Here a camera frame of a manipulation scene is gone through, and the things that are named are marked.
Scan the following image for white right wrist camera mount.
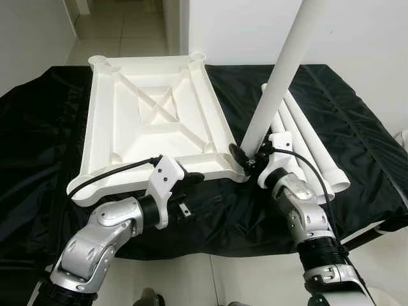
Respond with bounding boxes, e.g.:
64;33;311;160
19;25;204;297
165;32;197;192
257;131;300;189

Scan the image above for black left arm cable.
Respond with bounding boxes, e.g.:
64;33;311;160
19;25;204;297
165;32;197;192
67;156;163;198

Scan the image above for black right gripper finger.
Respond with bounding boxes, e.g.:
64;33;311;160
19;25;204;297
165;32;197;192
228;143;254;174

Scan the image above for black tablecloth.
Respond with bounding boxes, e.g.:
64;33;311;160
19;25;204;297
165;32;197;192
0;64;408;261

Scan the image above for grey left robot foot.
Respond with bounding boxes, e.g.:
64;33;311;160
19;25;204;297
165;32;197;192
136;287;168;306

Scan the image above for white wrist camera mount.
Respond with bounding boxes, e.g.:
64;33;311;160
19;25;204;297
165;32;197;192
145;155;187;230
257;131;300;189

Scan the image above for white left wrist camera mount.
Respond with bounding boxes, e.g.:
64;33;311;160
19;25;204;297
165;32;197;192
145;155;187;230

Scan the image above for white plastic table top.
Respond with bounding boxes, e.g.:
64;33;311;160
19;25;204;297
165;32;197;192
67;53;251;208

